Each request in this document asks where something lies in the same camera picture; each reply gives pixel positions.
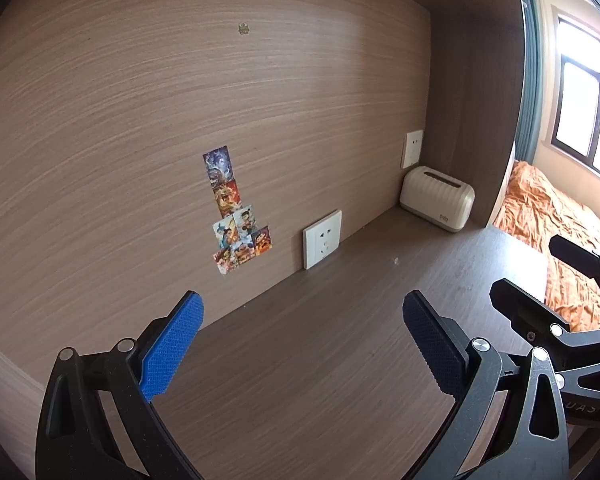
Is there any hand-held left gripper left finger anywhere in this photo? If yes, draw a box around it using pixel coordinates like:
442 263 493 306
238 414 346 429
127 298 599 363
35 290 205 480

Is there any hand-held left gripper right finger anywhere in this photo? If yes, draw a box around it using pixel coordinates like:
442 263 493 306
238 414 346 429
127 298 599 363
402 289 571 480

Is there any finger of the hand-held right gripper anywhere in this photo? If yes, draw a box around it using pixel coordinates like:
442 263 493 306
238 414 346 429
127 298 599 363
549 234 600 325
490 278 600 361

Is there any orange bed blanket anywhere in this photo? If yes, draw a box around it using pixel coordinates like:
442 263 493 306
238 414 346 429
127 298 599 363
492 160 600 333

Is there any cream ribbed tissue box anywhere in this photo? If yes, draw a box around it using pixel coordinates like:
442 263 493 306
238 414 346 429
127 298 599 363
399 166 476 233

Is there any dark-framed window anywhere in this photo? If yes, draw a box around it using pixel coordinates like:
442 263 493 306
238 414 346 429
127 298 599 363
550 2 600 186

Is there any cluster of cartoon stickers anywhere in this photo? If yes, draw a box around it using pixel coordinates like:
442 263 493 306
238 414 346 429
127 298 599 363
202 145 274 276

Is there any teal curtain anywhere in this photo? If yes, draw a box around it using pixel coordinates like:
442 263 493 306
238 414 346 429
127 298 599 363
517 0 543 166

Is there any white wall socket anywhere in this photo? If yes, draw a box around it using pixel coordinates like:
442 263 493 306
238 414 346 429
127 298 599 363
302 209 343 271
401 130 425 170

